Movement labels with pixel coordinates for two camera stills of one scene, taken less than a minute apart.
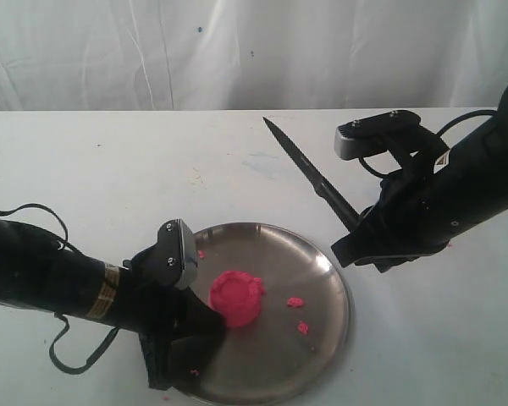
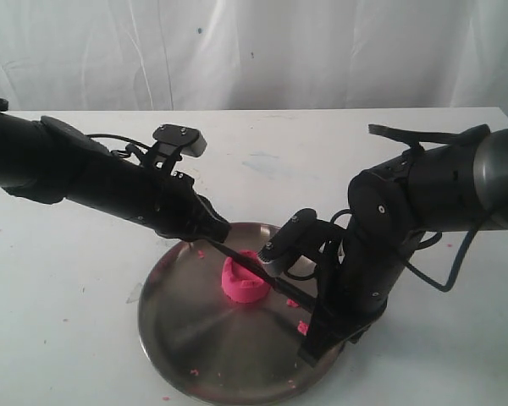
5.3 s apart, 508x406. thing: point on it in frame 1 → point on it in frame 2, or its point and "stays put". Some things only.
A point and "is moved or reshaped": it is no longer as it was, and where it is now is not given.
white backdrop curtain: (161, 55) stays put
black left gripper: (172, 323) → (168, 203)
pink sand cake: (237, 297) is moved or reshaped
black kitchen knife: (325, 190) → (295, 293)
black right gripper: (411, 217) → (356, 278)
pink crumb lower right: (303, 327) stays put
